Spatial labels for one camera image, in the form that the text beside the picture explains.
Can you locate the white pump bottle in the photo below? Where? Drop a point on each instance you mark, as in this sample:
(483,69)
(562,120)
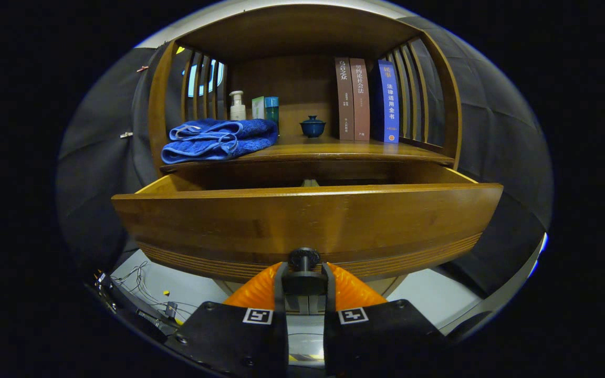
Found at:
(237,110)

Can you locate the wooden countertop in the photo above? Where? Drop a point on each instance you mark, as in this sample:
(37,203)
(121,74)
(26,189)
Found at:
(323,149)

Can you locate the white green tube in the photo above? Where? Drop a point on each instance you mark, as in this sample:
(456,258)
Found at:
(258,107)

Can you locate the wooden drawer with black knob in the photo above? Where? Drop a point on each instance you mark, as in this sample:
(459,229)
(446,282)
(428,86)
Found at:
(302,220)

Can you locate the dark brown book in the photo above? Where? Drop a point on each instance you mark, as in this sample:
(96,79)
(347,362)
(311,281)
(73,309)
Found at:
(344,100)

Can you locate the brown wooden cabinet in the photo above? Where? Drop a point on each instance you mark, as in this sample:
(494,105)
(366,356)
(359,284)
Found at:
(292,79)

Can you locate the teal bottle with blue cap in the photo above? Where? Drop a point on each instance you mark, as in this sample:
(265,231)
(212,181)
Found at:
(272,110)

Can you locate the blue lidded teacup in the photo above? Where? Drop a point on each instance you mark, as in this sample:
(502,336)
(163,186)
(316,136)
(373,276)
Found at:
(312,127)

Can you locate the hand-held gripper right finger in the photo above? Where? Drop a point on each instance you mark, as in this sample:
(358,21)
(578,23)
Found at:
(376,341)

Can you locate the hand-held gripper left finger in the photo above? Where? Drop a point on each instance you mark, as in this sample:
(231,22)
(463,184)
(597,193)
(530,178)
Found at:
(239,341)

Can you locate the blue book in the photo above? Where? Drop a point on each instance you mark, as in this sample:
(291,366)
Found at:
(389,105)

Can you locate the blue folded towel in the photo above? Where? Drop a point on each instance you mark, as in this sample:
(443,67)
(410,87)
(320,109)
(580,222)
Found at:
(213,142)

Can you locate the light brown book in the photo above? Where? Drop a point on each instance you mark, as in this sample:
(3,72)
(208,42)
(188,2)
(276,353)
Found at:
(361,105)

